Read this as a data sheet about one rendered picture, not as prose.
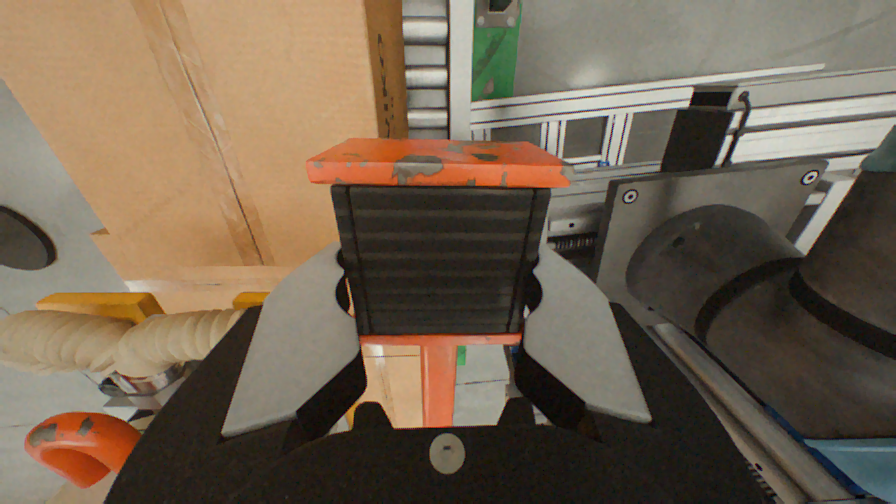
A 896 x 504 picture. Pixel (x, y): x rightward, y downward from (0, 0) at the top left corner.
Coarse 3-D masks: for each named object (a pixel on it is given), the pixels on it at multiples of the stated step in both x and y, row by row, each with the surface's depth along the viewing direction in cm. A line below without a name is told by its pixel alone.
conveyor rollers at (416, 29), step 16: (416, 16) 59; (432, 16) 59; (416, 32) 60; (432, 32) 60; (416, 80) 64; (432, 80) 64; (416, 112) 68; (432, 112) 68; (416, 128) 71; (432, 128) 71
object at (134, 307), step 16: (48, 304) 27; (64, 304) 27; (80, 304) 27; (96, 304) 27; (112, 304) 27; (128, 304) 27; (144, 304) 28; (128, 320) 28; (144, 320) 28; (112, 384) 29
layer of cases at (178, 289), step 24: (96, 240) 82; (120, 264) 87; (144, 288) 92; (168, 288) 92; (192, 288) 93; (216, 288) 93; (240, 288) 93; (264, 288) 94; (168, 312) 98; (384, 360) 115; (408, 360) 116; (384, 384) 123; (408, 384) 124; (384, 408) 133; (408, 408) 134
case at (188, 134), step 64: (0, 0) 26; (64, 0) 26; (128, 0) 26; (192, 0) 26; (256, 0) 27; (320, 0) 27; (384, 0) 38; (0, 64) 28; (64, 64) 29; (128, 64) 29; (192, 64) 29; (256, 64) 29; (320, 64) 29; (384, 64) 38; (64, 128) 32; (128, 128) 32; (192, 128) 32; (256, 128) 32; (320, 128) 33; (384, 128) 37; (128, 192) 36; (192, 192) 36; (256, 192) 36; (320, 192) 37; (128, 256) 40; (192, 256) 41; (256, 256) 41
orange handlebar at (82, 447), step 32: (448, 352) 15; (448, 384) 16; (64, 416) 19; (96, 416) 19; (448, 416) 18; (32, 448) 18; (64, 448) 18; (96, 448) 19; (128, 448) 20; (96, 480) 21
